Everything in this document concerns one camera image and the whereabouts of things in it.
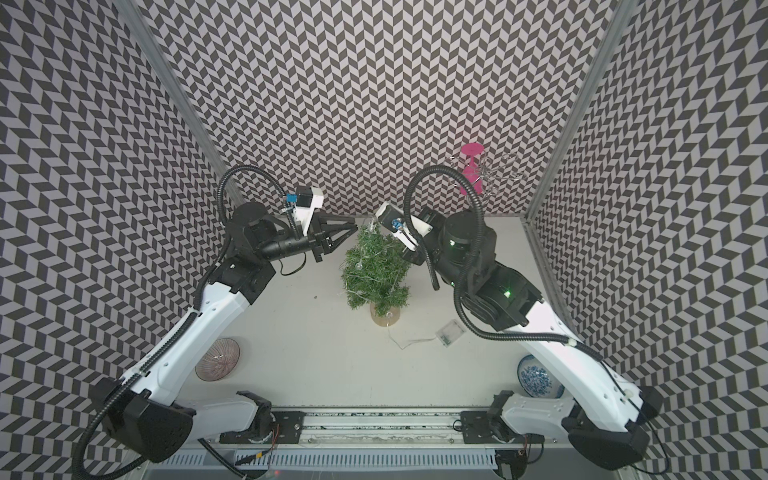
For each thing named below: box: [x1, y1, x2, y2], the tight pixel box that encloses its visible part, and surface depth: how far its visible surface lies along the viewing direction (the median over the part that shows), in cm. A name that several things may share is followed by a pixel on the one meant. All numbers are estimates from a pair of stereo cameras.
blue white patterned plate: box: [517, 354, 565, 399], surface depth 81 cm
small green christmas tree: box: [341, 222, 411, 327], surface depth 72 cm
